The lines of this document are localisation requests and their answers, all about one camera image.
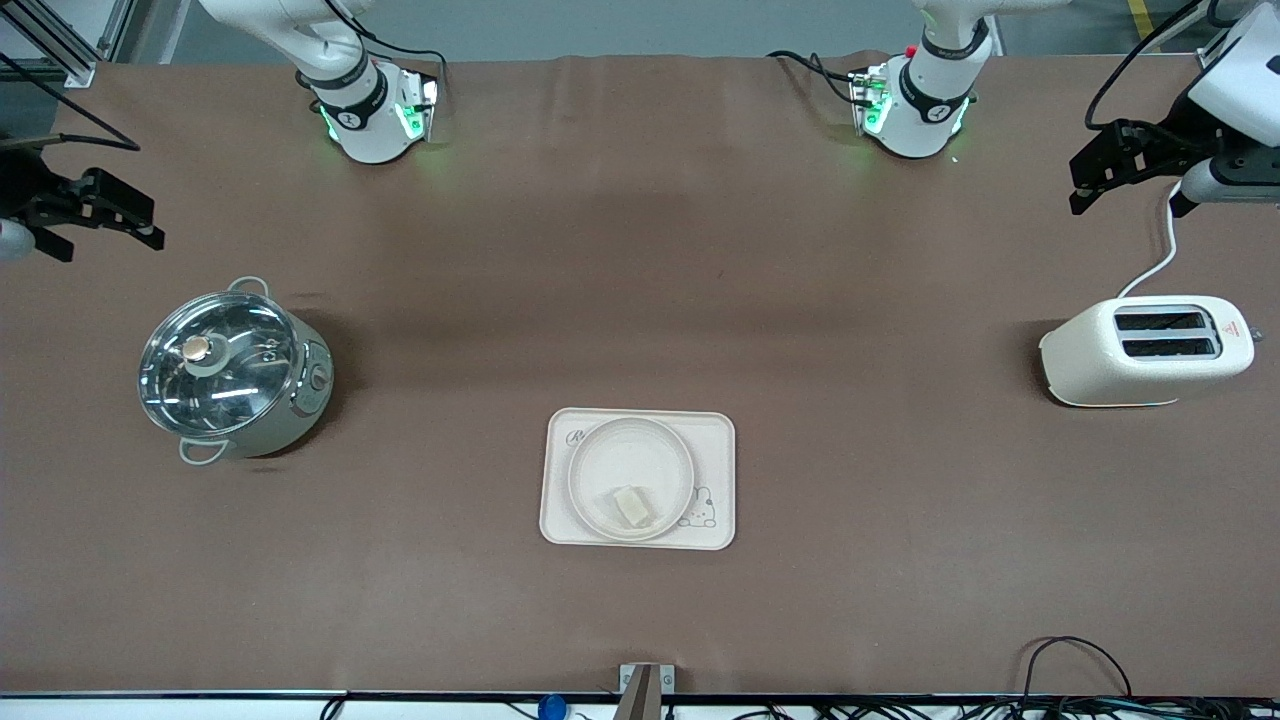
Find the pale steamed bun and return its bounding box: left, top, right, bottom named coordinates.
left=612, top=486, right=657, bottom=529

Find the white round plate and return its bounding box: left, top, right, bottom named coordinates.
left=567, top=417, right=696, bottom=543

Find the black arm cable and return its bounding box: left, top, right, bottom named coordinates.
left=0, top=50, right=142, bottom=153
left=1084, top=0, right=1213, bottom=133

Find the metal table edge bracket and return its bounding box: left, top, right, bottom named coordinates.
left=618, top=662, right=674, bottom=720

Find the black base cable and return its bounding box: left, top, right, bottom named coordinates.
left=325, top=0, right=448, bottom=106
left=767, top=49, right=873, bottom=107

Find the cream two-slot toaster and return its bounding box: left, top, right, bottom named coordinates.
left=1038, top=295, right=1263, bottom=409

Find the aluminium frame profile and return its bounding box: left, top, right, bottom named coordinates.
left=0, top=0, right=136, bottom=89

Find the cream rabbit print tray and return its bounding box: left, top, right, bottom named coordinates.
left=540, top=407, right=737, bottom=551

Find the black cable bundle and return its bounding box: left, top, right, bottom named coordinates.
left=690, top=697, right=1280, bottom=720

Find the glass pot lid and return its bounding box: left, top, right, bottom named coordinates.
left=138, top=290, right=302, bottom=437

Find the cream electric cooking pot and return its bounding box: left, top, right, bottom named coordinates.
left=138, top=277, right=335, bottom=467

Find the white toaster power cord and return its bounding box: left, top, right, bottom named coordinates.
left=1117, top=185, right=1183, bottom=300

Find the black looped floor cable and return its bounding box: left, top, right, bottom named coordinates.
left=1019, top=636, right=1135, bottom=703

